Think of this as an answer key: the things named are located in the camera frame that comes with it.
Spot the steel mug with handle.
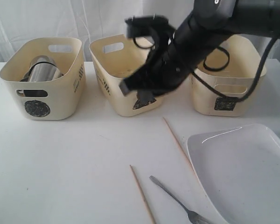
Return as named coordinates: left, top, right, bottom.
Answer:
left=17, top=55, right=63, bottom=98

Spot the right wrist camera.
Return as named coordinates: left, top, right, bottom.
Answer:
left=125, top=15, right=169, bottom=39

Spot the white curtain backdrop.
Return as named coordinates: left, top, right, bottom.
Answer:
left=0, top=0, right=280, bottom=63

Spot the wooden chopstick front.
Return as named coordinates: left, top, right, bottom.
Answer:
left=129, top=165, right=156, bottom=224

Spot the wooden chopstick near plate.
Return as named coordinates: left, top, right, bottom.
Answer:
left=162, top=117, right=196, bottom=173

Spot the cream bin with square mark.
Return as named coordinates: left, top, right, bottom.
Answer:
left=190, top=35, right=261, bottom=117

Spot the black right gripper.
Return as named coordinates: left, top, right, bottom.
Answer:
left=119, top=42, right=198, bottom=104

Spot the white square plate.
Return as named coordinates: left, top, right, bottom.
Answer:
left=187, top=124, right=280, bottom=224

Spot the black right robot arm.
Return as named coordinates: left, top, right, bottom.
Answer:
left=119, top=0, right=280, bottom=103

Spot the cream bin with triangle mark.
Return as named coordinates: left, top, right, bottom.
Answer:
left=90, top=34, right=163, bottom=117

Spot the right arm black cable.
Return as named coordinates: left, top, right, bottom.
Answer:
left=132, top=30, right=280, bottom=103

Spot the cream bin with circle mark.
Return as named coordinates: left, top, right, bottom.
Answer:
left=0, top=37, right=85, bottom=120

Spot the steel fork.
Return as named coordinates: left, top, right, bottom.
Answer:
left=149, top=175, right=211, bottom=224

